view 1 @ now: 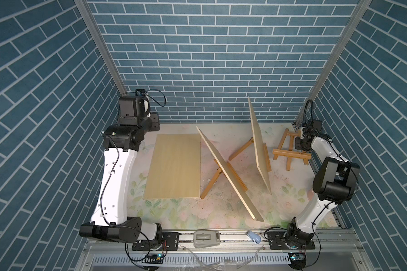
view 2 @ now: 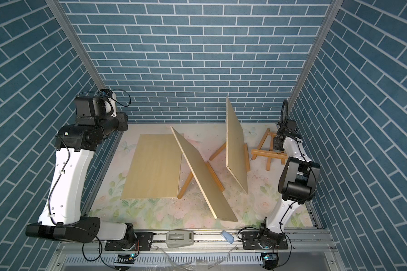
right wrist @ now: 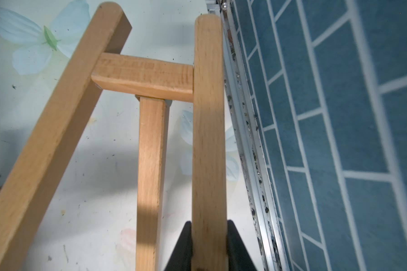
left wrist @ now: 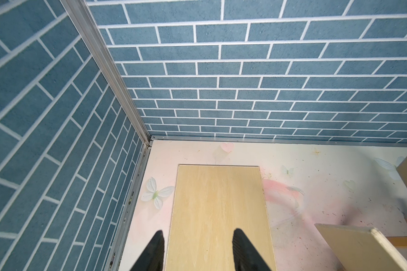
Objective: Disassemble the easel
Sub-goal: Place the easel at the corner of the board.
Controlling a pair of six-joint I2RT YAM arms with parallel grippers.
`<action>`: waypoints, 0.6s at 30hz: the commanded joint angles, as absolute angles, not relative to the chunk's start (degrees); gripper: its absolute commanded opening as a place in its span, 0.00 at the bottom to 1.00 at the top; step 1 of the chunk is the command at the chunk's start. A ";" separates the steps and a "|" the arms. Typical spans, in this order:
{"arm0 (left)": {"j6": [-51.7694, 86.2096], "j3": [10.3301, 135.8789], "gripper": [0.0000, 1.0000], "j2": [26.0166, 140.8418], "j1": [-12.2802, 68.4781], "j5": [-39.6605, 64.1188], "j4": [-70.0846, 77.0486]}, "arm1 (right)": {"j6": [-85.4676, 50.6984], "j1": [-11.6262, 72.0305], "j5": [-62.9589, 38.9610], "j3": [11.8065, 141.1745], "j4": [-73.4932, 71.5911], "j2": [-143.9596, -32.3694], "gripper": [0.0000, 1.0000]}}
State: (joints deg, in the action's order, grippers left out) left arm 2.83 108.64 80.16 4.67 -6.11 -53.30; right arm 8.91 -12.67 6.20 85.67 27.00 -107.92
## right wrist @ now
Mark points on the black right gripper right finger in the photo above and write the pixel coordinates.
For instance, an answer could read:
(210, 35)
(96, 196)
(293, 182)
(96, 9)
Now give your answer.
(238, 256)

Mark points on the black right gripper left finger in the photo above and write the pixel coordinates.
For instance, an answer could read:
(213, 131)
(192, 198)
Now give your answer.
(180, 259)

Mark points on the right aluminium corner post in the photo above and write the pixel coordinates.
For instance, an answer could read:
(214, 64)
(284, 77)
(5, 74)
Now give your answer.
(247, 131)

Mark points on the wooden easel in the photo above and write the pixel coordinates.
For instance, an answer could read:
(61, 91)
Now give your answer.
(90, 223)

